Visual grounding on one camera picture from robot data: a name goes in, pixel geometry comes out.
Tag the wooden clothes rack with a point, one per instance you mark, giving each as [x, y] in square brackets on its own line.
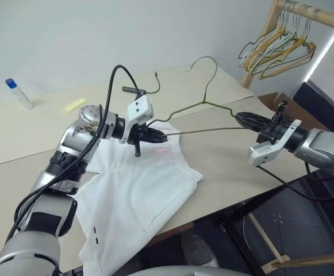
[270, 17]

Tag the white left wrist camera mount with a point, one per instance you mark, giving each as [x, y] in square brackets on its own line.
[139, 110]

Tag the silver robot torso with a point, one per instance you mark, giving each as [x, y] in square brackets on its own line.
[184, 271]

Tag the white wall light strip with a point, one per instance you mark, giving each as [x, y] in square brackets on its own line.
[324, 54]

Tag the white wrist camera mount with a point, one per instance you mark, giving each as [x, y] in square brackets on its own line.
[139, 110]
[265, 152]

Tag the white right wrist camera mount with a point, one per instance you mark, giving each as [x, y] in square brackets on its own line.
[265, 152]

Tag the brown cardboard box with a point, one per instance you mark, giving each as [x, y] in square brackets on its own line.
[301, 110]

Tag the black table frame leg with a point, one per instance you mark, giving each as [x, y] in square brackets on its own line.
[241, 212]

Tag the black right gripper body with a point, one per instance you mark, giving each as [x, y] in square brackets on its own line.
[274, 128]

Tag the black cabinet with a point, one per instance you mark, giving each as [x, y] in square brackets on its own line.
[327, 106]

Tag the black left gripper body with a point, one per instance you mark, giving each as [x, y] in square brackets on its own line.
[139, 135]

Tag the white bottle with blue cap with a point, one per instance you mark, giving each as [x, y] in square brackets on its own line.
[20, 95]

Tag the wooden floor stand base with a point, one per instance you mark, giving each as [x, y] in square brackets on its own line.
[313, 262]

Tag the white shorts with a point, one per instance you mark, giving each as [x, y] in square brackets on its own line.
[132, 195]

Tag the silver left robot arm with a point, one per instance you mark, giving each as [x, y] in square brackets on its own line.
[26, 247]

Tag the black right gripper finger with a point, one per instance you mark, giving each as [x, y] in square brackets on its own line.
[254, 118]
[254, 126]

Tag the pale yellow paper strip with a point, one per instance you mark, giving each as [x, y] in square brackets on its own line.
[74, 105]

